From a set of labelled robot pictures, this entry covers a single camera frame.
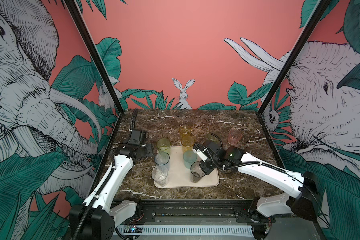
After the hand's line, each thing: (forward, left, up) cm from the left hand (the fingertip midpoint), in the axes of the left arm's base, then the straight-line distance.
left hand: (147, 147), depth 80 cm
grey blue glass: (0, -6, -13) cm, 14 cm away
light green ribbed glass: (+7, -8, -10) cm, 14 cm away
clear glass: (-11, -6, -11) cm, 16 cm away
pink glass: (+16, -57, -15) cm, 61 cm away
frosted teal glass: (-1, -23, -12) cm, 26 cm away
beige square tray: (-9, -17, -18) cm, 26 cm away
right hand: (-11, -27, 0) cm, 29 cm away
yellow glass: (+24, -22, -18) cm, 37 cm away
